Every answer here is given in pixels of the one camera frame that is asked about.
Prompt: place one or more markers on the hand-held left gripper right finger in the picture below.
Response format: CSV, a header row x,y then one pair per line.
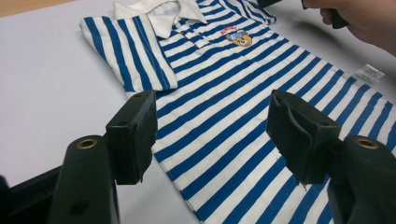
x,y
302,140

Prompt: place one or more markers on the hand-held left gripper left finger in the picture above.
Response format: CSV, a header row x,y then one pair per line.
x,y
130,140

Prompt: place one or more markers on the blue white striped shirt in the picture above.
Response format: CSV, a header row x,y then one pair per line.
x,y
218,102

